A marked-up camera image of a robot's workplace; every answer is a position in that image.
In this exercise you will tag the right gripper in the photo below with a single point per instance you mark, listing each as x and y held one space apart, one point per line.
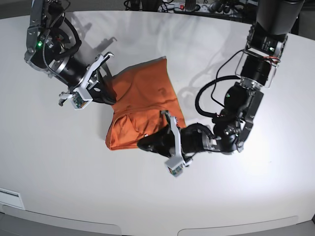
70 71

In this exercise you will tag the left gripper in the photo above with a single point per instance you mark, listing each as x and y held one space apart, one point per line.
195 138

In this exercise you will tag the orange T-shirt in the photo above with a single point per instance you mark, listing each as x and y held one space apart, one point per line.
143 91

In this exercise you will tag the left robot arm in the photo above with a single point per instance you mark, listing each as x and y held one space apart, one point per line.
260 58

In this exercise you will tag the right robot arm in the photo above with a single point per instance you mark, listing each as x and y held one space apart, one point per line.
52 42

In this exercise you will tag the white power strip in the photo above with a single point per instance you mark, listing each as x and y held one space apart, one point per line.
205 6

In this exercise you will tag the white label plate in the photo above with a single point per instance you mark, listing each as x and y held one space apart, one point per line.
11 198

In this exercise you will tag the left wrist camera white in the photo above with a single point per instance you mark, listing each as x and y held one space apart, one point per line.
175 165

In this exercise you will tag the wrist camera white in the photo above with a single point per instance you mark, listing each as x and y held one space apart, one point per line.
175 165
78 102

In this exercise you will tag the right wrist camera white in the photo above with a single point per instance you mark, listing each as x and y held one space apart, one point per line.
78 102

